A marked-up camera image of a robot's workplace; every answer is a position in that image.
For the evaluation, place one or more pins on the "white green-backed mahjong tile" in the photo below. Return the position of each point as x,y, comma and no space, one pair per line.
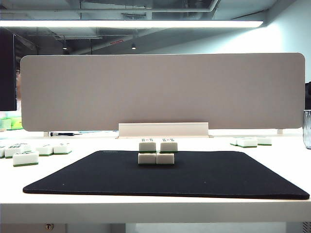
264,141
62,148
26,146
165,159
147,146
45,150
233,141
247,142
12,151
2,152
25,159
168,146
147,159

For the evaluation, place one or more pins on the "beige partition panel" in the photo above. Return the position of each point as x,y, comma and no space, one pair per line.
158,92

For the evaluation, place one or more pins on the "black fabric mat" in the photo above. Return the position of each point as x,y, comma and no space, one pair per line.
158,182

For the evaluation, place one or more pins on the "black blue-tipped screwdriver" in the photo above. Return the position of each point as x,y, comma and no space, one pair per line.
62,133

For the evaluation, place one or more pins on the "yellow-green box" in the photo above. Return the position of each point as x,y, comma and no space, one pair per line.
16,122

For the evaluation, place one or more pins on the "person with glasses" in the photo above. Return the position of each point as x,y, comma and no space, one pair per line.
18,80

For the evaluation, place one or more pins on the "pale green box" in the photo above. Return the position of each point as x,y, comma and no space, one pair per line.
5,124

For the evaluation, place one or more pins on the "clear glass container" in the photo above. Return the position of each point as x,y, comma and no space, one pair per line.
307,131

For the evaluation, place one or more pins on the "metal bolt head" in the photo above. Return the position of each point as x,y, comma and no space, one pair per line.
49,226

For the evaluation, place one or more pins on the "black boxy device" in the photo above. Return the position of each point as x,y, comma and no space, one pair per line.
308,95

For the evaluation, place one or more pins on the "black monitor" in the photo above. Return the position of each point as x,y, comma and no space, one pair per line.
7,70

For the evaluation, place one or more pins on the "grey vented panel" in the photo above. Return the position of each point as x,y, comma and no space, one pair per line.
306,227

